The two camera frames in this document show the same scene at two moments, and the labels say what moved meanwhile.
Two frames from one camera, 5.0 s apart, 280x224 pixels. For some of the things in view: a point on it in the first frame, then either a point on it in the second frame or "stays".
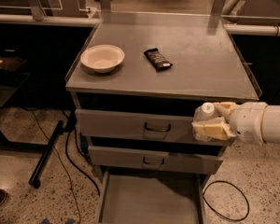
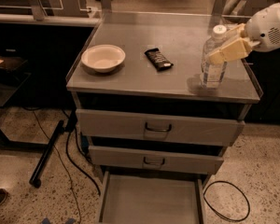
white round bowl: (103, 58) stays
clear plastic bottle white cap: (204, 112) to (213, 73)
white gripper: (248, 121) to (265, 28)
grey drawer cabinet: (135, 87) stays
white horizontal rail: (9, 19) stays
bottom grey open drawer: (151, 197) stays
